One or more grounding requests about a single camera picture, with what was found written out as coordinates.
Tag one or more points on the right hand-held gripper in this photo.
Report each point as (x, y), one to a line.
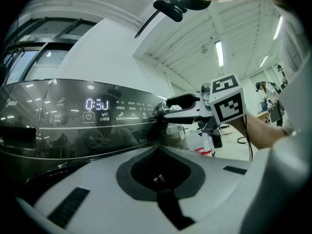
(226, 101)

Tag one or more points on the silver washing machine dial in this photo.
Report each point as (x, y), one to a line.
(162, 109)

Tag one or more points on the dark glossy washing machine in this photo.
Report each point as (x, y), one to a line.
(73, 135)

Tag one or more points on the person's right forearm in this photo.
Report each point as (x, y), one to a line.
(260, 133)

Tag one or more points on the long ceiling light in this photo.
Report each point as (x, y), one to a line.
(278, 28)
(263, 61)
(219, 53)

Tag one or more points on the dark framed glass window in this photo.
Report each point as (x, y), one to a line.
(44, 50)

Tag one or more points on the black head-worn camera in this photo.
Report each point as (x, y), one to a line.
(170, 7)

